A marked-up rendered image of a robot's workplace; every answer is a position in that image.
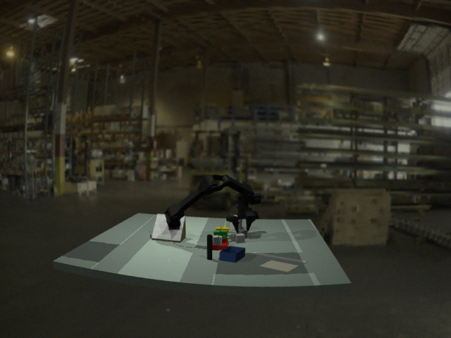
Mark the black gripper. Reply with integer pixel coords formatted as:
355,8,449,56
226,206,259,233

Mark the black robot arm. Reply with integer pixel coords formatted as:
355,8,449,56
164,174,261,230

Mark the red tray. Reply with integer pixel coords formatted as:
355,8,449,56
212,239,228,250

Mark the grey tapered cup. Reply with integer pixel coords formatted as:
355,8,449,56
229,220,242,231

